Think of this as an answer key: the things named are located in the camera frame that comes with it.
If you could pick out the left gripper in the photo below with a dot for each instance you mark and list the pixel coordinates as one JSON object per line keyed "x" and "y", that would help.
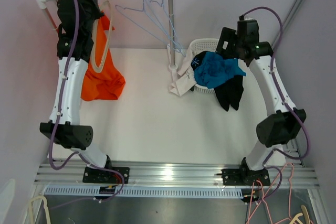
{"x": 93, "y": 1}

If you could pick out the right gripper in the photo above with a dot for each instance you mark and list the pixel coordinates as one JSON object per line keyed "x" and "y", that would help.
{"x": 229, "y": 35}

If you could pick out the blue t shirt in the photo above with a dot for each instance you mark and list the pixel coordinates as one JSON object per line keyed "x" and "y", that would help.
{"x": 211, "y": 70}

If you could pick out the black t shirt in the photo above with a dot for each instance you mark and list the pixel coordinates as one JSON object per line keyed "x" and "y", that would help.
{"x": 230, "y": 93}

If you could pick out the green white t shirt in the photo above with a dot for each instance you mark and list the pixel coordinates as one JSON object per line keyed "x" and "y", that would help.
{"x": 183, "y": 78}

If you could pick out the light blue wire hanger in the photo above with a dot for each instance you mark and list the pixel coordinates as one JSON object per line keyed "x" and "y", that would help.
{"x": 174, "y": 44}
{"x": 154, "y": 12}

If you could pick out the orange t shirt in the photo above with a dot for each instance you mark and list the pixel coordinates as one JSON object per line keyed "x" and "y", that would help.
{"x": 109, "y": 83}

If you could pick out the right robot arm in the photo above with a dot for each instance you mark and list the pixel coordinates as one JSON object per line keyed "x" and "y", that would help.
{"x": 283, "y": 121}

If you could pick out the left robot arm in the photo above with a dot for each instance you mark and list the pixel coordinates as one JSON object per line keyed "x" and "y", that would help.
{"x": 74, "y": 48}

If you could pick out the beige hanger on floor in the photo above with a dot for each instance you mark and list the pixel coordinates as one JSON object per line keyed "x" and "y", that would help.
{"x": 34, "y": 205}

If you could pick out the white laundry basket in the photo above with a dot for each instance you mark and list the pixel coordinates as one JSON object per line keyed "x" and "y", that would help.
{"x": 197, "y": 46}

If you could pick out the red pole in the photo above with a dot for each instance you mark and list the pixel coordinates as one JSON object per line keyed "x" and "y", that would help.
{"x": 51, "y": 20}

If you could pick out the pink wire hanger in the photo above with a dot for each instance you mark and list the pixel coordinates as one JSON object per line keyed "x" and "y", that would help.
{"x": 301, "y": 217}

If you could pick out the aluminium rail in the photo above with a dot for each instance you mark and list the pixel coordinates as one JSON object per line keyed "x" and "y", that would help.
{"x": 168, "y": 175}

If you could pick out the white cable duct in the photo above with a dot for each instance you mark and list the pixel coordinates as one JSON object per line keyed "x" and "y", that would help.
{"x": 136, "y": 191}

